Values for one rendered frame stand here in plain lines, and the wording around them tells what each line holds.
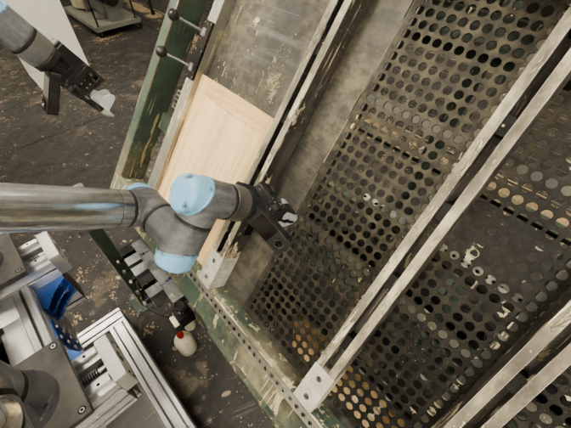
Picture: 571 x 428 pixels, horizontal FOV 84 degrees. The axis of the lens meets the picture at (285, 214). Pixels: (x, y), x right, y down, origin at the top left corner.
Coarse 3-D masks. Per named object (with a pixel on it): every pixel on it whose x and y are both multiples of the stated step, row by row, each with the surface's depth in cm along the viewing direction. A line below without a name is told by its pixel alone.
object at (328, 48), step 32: (352, 0) 74; (320, 32) 79; (352, 32) 80; (320, 64) 79; (288, 96) 85; (320, 96) 86; (288, 128) 85; (256, 160) 91; (224, 224) 99; (224, 256) 99
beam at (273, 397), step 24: (144, 240) 129; (192, 288) 111; (216, 288) 106; (216, 312) 104; (240, 312) 102; (264, 336) 97; (240, 360) 97; (264, 384) 92; (288, 384) 87; (288, 408) 87
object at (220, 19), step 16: (224, 0) 104; (208, 16) 109; (224, 16) 107; (208, 48) 110; (208, 64) 113; (192, 96) 116; (176, 112) 119; (176, 128) 119; (160, 160) 125; (160, 176) 126
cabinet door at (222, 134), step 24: (216, 96) 109; (192, 120) 117; (216, 120) 110; (240, 120) 102; (264, 120) 96; (192, 144) 117; (216, 144) 109; (240, 144) 103; (168, 168) 125; (192, 168) 117; (216, 168) 109; (240, 168) 102; (168, 192) 126
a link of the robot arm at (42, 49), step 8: (40, 32) 72; (40, 40) 72; (48, 40) 74; (32, 48) 71; (40, 48) 72; (48, 48) 73; (24, 56) 71; (32, 56) 72; (40, 56) 72; (48, 56) 73; (32, 64) 73; (40, 64) 74
